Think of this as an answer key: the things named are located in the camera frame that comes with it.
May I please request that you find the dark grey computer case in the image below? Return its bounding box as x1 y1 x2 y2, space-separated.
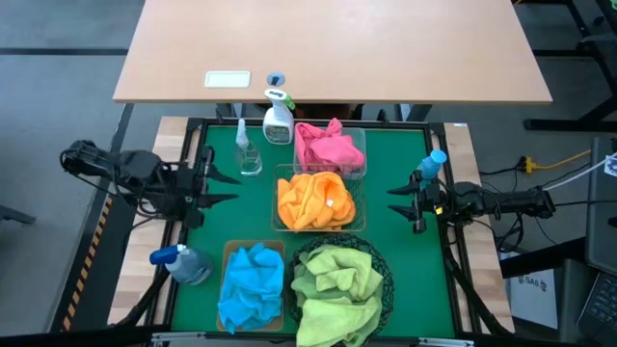
584 137 617 277

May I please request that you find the black desk leg frame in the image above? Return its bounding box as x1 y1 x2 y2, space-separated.
510 0 617 134

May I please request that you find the tan plastic bin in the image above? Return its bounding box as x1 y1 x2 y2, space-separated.
216 239 286 334

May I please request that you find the rectangular wire mesh basket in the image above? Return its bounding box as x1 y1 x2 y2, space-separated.
271 163 367 233

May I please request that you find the grey chair leg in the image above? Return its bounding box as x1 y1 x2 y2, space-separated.
0 204 38 226

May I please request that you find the beige wooden desk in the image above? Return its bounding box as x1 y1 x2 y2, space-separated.
112 0 554 106

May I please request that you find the blue capped spray bottle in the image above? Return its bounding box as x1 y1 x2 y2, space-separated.
416 148 448 192

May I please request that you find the black hazard-striped floor mat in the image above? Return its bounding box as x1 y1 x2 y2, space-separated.
47 103 141 334

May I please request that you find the clear plastic bin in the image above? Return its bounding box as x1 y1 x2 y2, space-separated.
292 126 368 180

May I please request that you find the orange microfiber towel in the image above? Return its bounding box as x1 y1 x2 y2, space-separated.
277 178 319 231
315 190 357 231
288 172 349 206

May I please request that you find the grey spray bottle blue nozzle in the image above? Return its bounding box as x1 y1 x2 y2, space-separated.
148 244 214 285

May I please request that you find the white rectangular desk plate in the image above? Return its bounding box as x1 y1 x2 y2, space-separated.
203 69 253 89

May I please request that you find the green microfiber towel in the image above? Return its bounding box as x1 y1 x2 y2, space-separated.
294 294 382 347
290 262 338 309
298 244 386 303

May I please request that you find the black round wire basket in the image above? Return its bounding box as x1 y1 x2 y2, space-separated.
285 233 395 346

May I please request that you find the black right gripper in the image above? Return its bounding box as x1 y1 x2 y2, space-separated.
386 170 459 235

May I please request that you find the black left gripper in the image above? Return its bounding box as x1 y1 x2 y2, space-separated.
163 146 243 230

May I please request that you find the black laptop keyboard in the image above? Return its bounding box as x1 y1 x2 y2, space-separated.
577 271 617 347

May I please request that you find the silver aluminium bracket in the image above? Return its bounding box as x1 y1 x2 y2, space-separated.
151 331 207 347
417 336 476 347

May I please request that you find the clear spray bottle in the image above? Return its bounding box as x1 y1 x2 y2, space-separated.
234 118 264 178

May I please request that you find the black cable bundle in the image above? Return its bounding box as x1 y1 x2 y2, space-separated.
481 211 527 254

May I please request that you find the white labelled box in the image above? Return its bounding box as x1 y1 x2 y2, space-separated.
508 266 560 332

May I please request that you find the white cable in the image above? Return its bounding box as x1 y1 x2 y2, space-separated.
544 154 617 192

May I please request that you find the yellow cable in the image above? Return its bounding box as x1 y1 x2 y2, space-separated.
518 148 593 174

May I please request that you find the white spray bottle green trigger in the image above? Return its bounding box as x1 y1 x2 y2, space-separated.
261 88 296 146

